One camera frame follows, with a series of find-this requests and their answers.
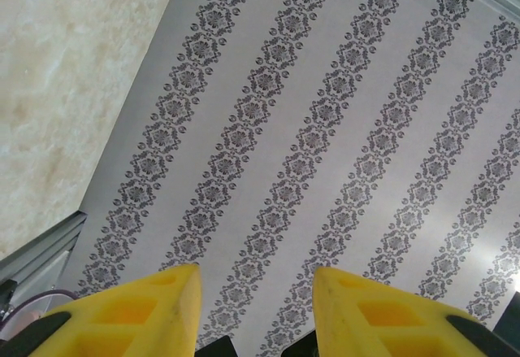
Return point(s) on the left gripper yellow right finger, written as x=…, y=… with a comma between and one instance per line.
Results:
x=386, y=324

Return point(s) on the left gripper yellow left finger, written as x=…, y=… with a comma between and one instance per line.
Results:
x=122, y=324

